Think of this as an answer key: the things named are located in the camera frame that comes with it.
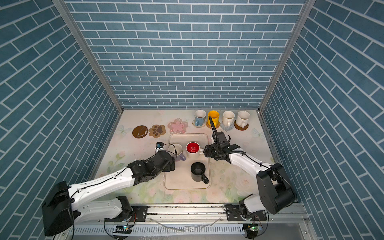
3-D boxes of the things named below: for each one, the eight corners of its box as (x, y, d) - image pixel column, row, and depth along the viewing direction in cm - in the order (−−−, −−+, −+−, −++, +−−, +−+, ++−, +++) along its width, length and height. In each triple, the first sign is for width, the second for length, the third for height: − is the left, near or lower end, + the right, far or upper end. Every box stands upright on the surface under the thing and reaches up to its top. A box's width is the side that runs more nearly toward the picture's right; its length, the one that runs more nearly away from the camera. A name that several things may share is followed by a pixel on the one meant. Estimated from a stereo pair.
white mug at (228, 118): (223, 131, 109) (225, 121, 101) (221, 120, 116) (223, 110, 108) (233, 131, 109) (236, 122, 101) (231, 120, 116) (233, 110, 108)
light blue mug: (194, 130, 110) (194, 120, 101) (195, 119, 116) (194, 109, 108) (205, 130, 110) (206, 120, 101) (205, 119, 117) (205, 109, 108)
